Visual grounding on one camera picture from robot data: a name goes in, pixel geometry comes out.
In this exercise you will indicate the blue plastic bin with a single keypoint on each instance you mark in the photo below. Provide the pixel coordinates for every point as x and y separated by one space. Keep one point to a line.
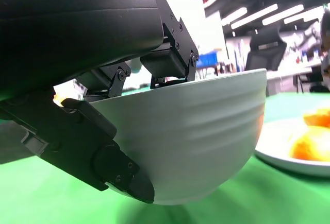
208 59

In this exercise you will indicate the grey round bowl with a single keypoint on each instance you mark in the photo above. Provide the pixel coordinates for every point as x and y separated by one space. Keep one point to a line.
180 131

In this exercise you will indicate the green tablecloth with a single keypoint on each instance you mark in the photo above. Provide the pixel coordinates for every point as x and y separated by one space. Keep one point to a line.
257 203

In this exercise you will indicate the black office chair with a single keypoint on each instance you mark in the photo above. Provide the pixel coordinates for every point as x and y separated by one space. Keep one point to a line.
265 51

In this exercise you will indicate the lavender round plate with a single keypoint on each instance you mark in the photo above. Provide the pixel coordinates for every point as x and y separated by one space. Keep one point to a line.
273 141

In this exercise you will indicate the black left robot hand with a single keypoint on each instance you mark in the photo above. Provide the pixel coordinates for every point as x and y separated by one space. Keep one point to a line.
64 28

